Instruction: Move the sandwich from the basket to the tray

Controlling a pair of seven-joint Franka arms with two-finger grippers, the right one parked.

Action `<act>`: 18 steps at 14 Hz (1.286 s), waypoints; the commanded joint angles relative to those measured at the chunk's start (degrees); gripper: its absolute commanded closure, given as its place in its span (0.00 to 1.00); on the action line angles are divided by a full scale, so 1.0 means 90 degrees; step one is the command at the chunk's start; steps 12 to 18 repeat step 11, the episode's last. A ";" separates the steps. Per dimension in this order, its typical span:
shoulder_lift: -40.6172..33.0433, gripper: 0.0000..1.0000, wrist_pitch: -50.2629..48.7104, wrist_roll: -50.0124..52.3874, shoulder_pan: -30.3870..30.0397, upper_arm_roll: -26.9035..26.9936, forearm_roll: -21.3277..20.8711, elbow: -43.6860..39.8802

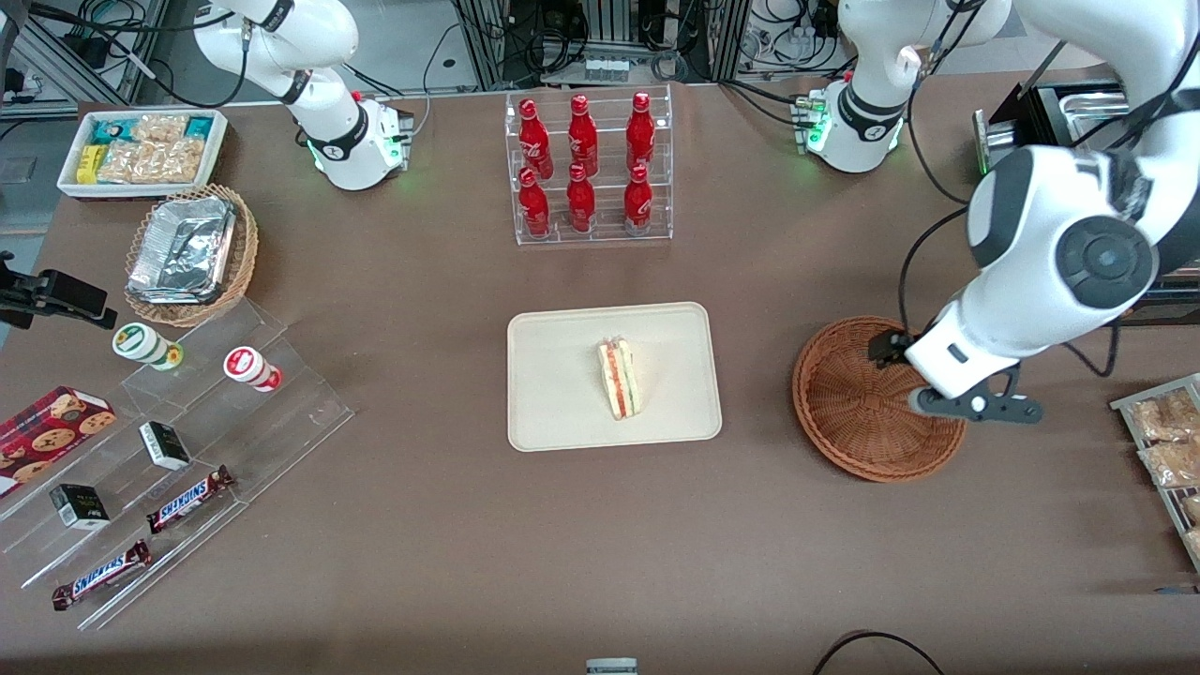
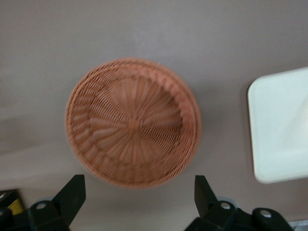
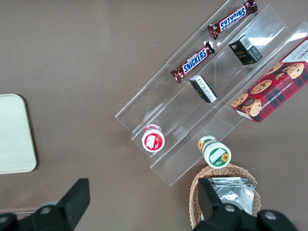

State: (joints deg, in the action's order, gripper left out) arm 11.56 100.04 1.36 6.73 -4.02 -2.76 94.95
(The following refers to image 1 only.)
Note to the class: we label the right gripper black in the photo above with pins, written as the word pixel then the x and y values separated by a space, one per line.
pixel 58 293

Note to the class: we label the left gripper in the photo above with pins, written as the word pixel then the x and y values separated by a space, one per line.
pixel 885 348

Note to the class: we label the triangle sandwich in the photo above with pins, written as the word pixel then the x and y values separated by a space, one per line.
pixel 621 380

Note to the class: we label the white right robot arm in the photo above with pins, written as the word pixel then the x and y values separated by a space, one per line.
pixel 319 94

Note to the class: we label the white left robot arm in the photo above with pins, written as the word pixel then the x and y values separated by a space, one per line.
pixel 1031 234

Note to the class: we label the brown round wicker basket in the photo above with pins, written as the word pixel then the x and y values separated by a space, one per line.
pixel 853 412

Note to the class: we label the light wicker basket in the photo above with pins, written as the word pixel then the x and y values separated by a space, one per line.
pixel 242 253

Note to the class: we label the beige plastic serving tray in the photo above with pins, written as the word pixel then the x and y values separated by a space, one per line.
pixel 562 375

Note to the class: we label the green sunflower yogurt cup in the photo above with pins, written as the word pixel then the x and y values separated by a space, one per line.
pixel 141 342

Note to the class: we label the yellow snack packet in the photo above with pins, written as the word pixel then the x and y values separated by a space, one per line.
pixel 88 164

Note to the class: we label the red chocolate chip cookie box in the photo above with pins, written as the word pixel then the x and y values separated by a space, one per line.
pixel 52 436

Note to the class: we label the clear bag of crackers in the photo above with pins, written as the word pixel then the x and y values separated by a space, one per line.
pixel 159 127
pixel 150 161

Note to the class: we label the small black carton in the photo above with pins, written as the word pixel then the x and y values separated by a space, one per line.
pixel 165 446
pixel 80 506

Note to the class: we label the teal snack packet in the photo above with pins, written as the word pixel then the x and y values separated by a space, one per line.
pixel 108 129
pixel 200 126

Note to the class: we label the red strawberry yogurt cup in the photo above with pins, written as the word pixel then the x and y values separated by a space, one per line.
pixel 248 366

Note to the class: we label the clear bag of fried snack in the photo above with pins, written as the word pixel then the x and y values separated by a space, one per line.
pixel 1192 508
pixel 1167 417
pixel 1172 464

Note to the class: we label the white rectangular snack bin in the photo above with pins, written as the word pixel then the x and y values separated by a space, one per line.
pixel 216 155

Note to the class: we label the clear acrylic tiered shelf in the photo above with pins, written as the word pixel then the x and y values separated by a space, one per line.
pixel 272 422

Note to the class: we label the Snickers chocolate bar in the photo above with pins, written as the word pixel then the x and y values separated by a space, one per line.
pixel 101 574
pixel 190 500

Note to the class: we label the black food warmer machine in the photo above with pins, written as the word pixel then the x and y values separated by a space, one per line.
pixel 1017 122

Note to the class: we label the stainless steel pan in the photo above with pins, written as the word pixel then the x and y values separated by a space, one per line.
pixel 1092 103

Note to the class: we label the red cola bottle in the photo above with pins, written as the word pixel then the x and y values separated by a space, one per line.
pixel 534 206
pixel 637 202
pixel 580 202
pixel 534 141
pixel 640 131
pixel 582 136

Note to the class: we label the clear acrylic bottle rack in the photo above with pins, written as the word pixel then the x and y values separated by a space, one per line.
pixel 589 230

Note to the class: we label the small grey device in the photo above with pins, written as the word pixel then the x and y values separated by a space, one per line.
pixel 611 667

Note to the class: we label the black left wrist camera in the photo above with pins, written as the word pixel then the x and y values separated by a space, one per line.
pixel 886 349

